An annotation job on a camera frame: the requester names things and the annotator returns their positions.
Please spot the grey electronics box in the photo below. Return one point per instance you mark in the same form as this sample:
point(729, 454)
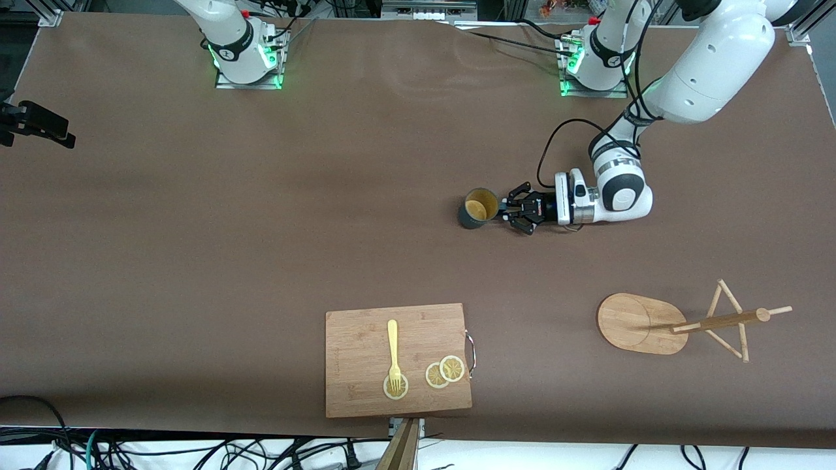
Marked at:
point(428, 10)

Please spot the small colourful object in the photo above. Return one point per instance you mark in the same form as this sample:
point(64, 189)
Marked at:
point(548, 8)

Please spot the teal cup with yellow inside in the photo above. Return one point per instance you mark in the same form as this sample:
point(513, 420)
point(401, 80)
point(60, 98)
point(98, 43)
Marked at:
point(467, 220)

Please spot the metal corner bracket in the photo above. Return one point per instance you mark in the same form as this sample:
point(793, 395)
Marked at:
point(798, 36)

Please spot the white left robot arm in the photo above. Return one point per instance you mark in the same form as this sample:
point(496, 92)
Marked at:
point(712, 65)

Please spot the wooden bar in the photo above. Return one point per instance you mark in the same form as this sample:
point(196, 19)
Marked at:
point(401, 450)

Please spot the brown table cover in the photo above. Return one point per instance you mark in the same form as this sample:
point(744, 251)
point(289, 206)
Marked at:
point(261, 196)

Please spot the aluminium frame profile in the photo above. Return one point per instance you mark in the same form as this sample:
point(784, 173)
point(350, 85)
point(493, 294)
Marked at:
point(49, 14)

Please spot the lemon slice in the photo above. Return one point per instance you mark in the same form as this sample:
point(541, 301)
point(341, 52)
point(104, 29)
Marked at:
point(404, 386)
point(452, 369)
point(432, 377)

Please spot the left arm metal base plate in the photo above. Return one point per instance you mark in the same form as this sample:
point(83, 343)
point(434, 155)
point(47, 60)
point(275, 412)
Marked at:
point(594, 94)

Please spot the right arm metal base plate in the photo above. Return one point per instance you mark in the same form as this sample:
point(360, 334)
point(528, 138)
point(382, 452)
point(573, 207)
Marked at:
point(251, 85)

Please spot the yellow plastic fork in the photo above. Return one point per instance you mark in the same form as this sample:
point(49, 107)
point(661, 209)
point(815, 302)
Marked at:
point(392, 339)

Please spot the wooden cutting board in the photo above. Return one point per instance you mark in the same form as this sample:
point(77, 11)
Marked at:
point(359, 352)

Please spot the wooden cup rack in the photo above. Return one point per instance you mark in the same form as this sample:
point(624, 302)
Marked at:
point(633, 323)

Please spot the small metal bracket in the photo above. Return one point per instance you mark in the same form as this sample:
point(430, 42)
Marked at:
point(394, 427)

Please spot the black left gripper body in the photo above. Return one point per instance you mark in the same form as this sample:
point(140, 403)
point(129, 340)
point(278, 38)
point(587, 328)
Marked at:
point(541, 208)

